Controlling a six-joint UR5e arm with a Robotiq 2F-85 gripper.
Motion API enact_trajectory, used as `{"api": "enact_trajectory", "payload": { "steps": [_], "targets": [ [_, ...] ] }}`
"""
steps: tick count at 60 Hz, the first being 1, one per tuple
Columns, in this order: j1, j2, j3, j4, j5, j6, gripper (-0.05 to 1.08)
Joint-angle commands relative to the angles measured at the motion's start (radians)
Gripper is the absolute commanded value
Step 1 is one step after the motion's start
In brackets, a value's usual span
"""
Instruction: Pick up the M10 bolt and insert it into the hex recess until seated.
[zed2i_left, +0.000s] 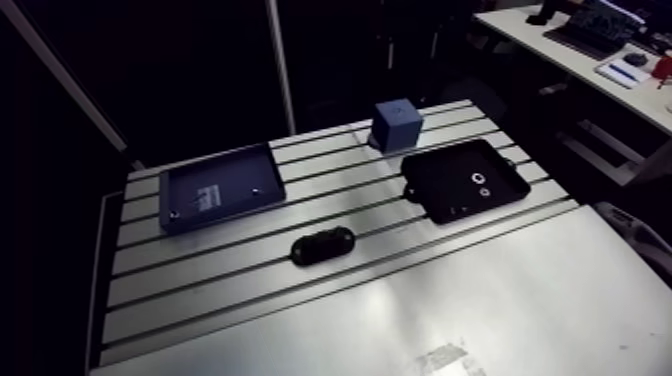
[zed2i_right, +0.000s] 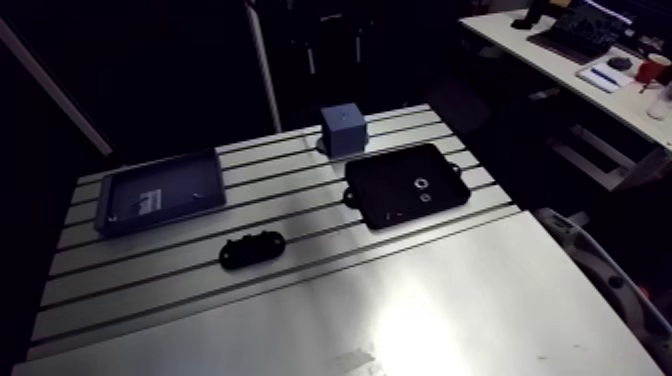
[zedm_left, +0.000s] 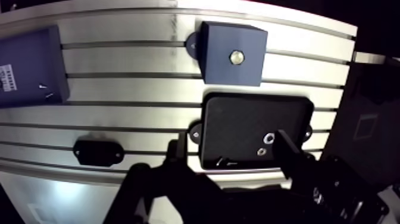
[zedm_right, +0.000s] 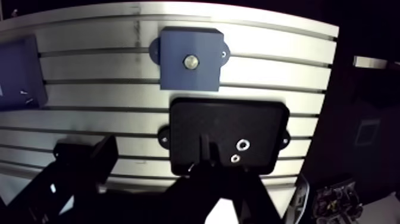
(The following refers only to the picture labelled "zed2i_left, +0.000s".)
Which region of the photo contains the black oval holder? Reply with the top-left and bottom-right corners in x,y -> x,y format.
289,225 -> 357,268

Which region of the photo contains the dark blue-grey tray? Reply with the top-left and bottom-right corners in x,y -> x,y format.
158,141 -> 288,236

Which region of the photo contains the black tray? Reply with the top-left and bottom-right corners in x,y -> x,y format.
400,138 -> 533,226

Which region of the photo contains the black keyboard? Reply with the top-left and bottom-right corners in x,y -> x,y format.
542,4 -> 646,62

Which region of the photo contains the dark blue-grey block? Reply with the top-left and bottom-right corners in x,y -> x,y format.
366,98 -> 425,155

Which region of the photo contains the white notepad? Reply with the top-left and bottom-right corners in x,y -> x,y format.
594,57 -> 653,90

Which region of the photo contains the pale holed strip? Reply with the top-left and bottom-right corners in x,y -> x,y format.
593,201 -> 672,287

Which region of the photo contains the red object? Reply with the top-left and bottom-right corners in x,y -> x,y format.
651,51 -> 672,89

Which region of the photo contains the white desk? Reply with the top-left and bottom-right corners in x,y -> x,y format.
472,4 -> 672,139

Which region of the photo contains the pale metal post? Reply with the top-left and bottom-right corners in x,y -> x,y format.
264,0 -> 297,137
0,0 -> 129,154

